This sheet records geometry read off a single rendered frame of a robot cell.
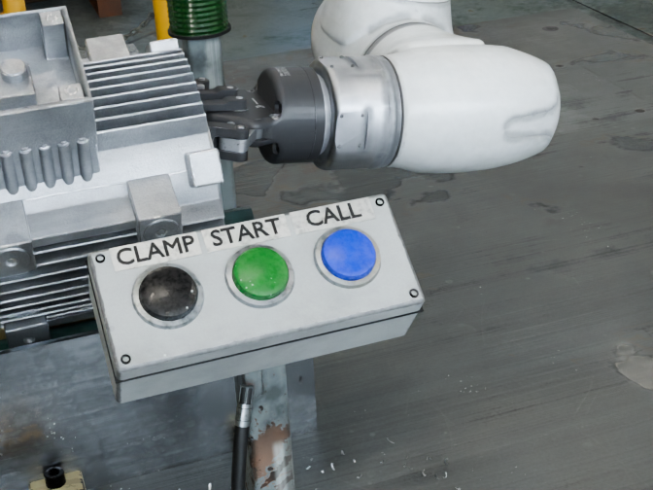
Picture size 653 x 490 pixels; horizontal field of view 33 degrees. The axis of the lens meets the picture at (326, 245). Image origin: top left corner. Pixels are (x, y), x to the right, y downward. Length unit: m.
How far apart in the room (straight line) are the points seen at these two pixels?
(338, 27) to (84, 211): 0.34
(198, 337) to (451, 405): 0.40
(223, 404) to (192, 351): 0.31
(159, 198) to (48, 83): 0.11
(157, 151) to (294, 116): 0.11
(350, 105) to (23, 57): 0.24
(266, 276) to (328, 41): 0.47
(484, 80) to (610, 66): 0.86
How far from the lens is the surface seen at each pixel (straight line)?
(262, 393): 0.64
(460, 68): 0.89
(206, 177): 0.77
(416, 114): 0.87
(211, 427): 0.89
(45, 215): 0.78
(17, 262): 0.76
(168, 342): 0.58
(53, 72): 0.81
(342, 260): 0.60
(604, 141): 1.46
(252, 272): 0.59
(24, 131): 0.75
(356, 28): 0.99
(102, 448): 0.88
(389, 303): 0.60
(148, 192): 0.77
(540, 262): 1.16
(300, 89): 0.85
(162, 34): 3.21
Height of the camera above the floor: 1.35
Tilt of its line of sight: 28 degrees down
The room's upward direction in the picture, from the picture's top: 3 degrees counter-clockwise
